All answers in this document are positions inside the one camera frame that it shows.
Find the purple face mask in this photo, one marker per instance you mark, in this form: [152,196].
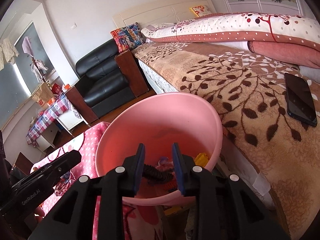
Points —
[165,162]

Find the pink polka dot blanket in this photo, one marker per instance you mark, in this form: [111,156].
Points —
[139,222]

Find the cream bed headboard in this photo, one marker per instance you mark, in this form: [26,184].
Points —
[159,11]

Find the coat stand with clothes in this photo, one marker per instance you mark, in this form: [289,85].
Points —
[37,66]

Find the hanging cream knit sweater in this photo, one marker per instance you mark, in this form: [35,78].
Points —
[8,53]

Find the clear red snack bag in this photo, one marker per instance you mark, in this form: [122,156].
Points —
[64,184]

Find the white side table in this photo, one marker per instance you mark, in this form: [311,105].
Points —
[65,122]

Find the red box on table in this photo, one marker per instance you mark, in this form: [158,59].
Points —
[56,89]

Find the white pink dotted duvet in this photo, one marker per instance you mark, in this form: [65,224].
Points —
[291,39]

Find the bed with brown leaf blanket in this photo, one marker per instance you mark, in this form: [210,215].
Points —
[276,155]

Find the colourful printed cushion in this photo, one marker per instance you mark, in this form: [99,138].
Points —
[128,37]

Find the black leather armchair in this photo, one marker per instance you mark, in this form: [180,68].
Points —
[102,85]

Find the black smartphone on bed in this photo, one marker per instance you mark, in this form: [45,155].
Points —
[300,105]

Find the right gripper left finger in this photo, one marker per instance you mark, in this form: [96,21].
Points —
[73,215]

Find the brown paper bag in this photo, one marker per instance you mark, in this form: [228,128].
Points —
[42,95]

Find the yellow red small pillow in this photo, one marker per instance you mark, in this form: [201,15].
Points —
[200,10]

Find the plaid tablecloth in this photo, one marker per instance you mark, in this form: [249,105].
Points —
[59,107]

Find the pink plastic trash bucket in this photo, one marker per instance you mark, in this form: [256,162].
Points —
[158,122]

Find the yellow plastic wrapper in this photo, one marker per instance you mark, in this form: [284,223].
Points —
[201,160]

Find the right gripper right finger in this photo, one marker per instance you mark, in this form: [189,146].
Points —
[226,208]

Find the black leather sofa left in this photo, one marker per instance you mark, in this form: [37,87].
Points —
[20,169]

